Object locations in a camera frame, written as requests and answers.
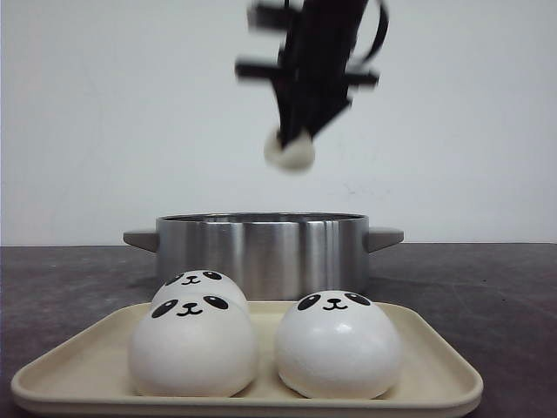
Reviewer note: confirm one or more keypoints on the cream rectangular plastic tray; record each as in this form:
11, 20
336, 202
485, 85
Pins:
86, 376

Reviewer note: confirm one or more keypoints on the stainless steel steamer pot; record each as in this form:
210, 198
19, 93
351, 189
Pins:
270, 255

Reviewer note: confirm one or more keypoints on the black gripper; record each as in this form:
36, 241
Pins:
310, 78

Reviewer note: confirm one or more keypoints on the cream panda bun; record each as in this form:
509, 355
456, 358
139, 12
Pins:
297, 156

